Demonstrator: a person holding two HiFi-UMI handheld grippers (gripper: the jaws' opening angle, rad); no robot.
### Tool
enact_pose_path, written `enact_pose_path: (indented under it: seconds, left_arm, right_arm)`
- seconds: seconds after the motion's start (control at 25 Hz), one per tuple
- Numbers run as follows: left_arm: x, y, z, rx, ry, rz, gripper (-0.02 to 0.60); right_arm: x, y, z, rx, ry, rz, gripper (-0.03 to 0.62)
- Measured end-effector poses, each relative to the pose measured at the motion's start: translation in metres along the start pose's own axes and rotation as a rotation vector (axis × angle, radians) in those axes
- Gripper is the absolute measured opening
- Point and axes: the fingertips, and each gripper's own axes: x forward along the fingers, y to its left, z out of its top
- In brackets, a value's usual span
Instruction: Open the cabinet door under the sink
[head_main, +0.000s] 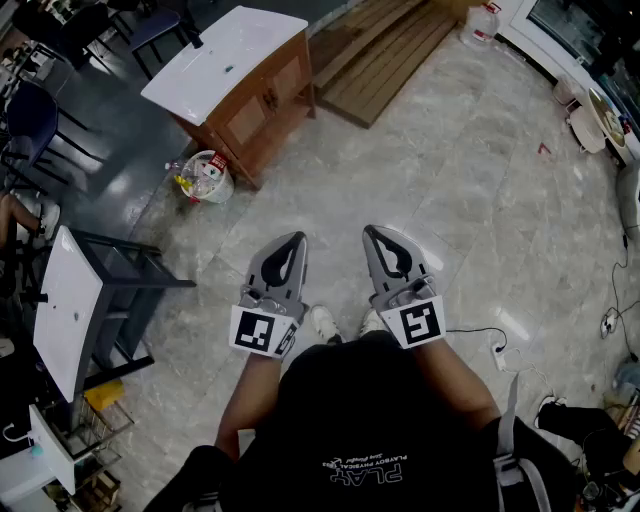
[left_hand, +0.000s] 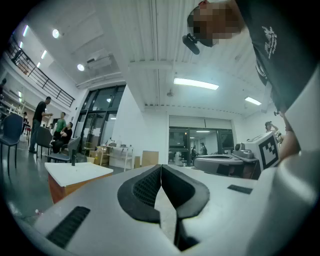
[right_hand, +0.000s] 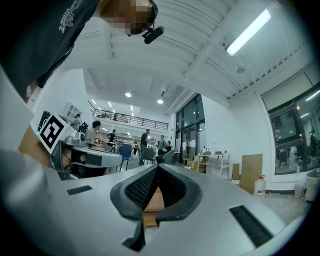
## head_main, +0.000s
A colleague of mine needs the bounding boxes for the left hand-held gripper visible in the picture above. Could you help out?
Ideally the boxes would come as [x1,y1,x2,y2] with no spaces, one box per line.
[228,230,309,360]

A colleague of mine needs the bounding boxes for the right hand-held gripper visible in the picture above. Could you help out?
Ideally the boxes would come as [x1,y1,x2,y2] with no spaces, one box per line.
[362,225,447,350]

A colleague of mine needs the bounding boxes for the brown wooden cabinet door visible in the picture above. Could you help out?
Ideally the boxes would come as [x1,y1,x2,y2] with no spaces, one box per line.
[264,53,305,104]
[223,93,274,147]

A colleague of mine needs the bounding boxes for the person's right forearm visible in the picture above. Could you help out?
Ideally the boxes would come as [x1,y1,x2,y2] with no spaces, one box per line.
[410,339,502,432]

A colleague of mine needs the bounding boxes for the person's left forearm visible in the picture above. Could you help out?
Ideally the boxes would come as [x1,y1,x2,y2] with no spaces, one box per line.
[214,349,281,462]

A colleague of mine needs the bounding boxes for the white sink on wooden cabinet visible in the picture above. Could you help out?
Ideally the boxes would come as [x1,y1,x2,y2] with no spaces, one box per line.
[169,29,317,190]

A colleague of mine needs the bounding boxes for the person's right white shoe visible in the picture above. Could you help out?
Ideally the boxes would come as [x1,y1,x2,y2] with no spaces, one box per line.
[358,308,387,339]

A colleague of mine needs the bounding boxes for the person's white shoe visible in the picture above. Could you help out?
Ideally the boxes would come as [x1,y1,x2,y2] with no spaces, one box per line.
[358,308,387,339]
[309,304,346,346]

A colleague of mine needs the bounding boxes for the person's left white shoe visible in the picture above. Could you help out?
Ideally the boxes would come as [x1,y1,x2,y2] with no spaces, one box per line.
[309,304,346,346]

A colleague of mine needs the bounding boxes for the white trash bin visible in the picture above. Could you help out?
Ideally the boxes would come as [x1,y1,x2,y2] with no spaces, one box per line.
[178,149,236,205]

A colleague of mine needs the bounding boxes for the red white carton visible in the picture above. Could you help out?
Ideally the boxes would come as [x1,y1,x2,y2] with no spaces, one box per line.
[202,152,230,180]

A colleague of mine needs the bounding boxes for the person's black t-shirt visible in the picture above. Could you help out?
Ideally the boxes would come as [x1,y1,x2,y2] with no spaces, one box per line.
[142,329,581,512]

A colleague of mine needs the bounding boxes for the wooden plank platform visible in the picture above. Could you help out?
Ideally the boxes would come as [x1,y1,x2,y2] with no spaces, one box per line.
[308,0,459,130]

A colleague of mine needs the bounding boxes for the yellow box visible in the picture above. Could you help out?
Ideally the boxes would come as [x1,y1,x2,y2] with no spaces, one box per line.
[83,380,125,412]

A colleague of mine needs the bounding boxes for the white round cart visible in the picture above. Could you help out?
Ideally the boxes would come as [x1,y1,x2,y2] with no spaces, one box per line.
[567,87,629,156]

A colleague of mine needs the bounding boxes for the grey rounded object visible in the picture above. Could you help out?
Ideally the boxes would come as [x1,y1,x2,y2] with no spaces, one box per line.
[615,159,640,241]

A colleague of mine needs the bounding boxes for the pink waste bin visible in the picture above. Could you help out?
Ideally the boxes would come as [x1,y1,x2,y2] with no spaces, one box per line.
[552,74,585,107]

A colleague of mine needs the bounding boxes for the clear water jug red label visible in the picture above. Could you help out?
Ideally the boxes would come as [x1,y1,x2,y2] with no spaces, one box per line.
[459,1,503,53]

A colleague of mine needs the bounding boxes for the blue chair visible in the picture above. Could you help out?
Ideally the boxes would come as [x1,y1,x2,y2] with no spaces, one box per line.
[130,7,184,81]
[2,81,106,189]

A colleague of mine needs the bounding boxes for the large glass window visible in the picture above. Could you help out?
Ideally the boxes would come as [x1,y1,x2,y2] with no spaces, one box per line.
[497,0,640,169]

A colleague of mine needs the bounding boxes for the black chair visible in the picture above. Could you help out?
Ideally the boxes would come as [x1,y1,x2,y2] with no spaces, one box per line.
[10,0,132,71]

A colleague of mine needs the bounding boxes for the black cable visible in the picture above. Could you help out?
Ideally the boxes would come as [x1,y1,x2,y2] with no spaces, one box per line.
[602,224,640,364]
[444,326,509,351]

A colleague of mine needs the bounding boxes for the black metal frame stand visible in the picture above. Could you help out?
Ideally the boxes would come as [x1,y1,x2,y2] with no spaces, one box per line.
[69,227,197,396]

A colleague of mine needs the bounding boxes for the grey backpack strap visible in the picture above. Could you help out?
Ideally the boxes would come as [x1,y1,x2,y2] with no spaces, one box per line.
[493,369,551,512]

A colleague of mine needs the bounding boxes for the wire rack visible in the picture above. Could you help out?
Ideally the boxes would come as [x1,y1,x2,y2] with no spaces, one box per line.
[44,399,136,512]

